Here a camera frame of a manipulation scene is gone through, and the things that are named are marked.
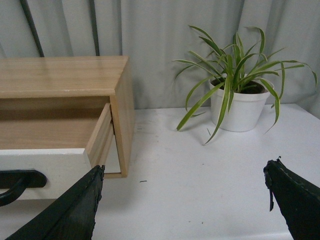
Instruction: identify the white-fronted wooden drawer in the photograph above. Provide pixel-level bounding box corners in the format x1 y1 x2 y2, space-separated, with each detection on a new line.
0 103 121 200

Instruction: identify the grey curtain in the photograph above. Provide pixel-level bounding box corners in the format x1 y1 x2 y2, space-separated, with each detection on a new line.
0 0 320 109

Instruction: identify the white plant pot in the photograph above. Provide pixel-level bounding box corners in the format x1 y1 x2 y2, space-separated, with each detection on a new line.
210 83 271 132

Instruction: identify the green spider plant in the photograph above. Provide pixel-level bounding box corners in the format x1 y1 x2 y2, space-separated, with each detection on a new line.
176 25 308 139

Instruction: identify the wooden drawer cabinet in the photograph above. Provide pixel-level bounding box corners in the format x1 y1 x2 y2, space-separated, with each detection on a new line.
0 56 135 178

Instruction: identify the black drawer handle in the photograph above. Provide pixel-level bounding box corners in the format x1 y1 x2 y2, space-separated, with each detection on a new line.
0 169 47 207

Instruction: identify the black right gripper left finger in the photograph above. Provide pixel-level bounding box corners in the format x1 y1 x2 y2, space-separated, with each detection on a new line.
7 165 105 240

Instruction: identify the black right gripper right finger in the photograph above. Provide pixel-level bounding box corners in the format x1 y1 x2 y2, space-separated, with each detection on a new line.
263 158 320 240

